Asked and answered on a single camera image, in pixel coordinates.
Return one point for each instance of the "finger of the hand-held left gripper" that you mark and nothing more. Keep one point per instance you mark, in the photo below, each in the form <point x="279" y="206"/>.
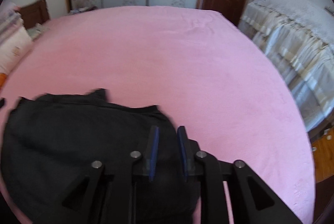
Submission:
<point x="1" y="103"/>

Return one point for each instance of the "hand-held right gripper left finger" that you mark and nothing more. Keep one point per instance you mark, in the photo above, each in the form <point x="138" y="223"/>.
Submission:
<point x="154" y="150"/>

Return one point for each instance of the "pink bed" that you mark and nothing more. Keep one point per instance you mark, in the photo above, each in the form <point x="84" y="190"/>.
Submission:
<point x="182" y="70"/>

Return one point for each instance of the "nightstand clutter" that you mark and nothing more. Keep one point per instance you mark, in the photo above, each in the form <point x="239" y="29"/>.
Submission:
<point x="83" y="9"/>

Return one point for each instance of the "white cartoon print quilt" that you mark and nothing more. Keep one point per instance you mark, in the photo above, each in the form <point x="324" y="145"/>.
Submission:
<point x="13" y="49"/>

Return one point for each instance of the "black puffer jacket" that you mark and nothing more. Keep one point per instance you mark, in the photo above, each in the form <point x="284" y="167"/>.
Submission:
<point x="65" y="135"/>

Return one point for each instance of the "pink ruffled folded blanket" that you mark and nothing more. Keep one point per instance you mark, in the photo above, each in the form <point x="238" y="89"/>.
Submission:
<point x="9" y="19"/>

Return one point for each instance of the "wooden drawer chest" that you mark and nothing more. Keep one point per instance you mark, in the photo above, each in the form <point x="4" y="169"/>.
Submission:
<point x="325" y="156"/>

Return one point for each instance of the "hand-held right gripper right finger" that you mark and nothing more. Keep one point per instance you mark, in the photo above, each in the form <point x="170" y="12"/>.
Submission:
<point x="182" y="150"/>

